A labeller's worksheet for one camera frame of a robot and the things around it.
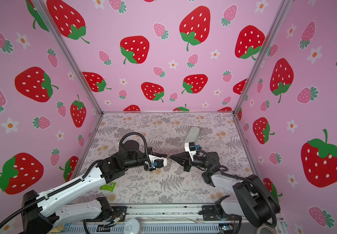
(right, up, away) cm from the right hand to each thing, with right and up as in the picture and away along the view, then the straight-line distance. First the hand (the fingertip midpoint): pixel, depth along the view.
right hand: (171, 158), depth 69 cm
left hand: (-3, +4, -1) cm, 5 cm away
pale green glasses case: (+15, +9, +34) cm, 39 cm away
